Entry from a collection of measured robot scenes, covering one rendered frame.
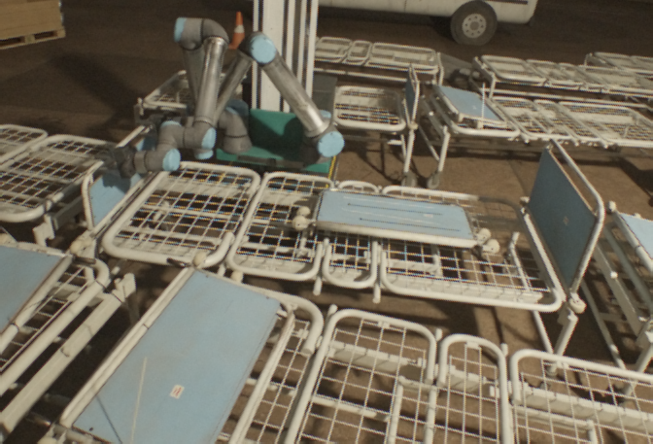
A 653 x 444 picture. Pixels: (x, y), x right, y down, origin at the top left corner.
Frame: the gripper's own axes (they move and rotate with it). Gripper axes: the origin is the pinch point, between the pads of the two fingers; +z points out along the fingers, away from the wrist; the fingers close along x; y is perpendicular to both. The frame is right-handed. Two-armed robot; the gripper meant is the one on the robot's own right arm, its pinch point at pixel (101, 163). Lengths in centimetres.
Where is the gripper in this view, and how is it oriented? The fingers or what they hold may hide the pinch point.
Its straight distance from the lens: 231.5
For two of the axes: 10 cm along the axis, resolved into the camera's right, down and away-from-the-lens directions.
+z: -9.9, 0.3, 1.4
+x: -0.9, -8.9, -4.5
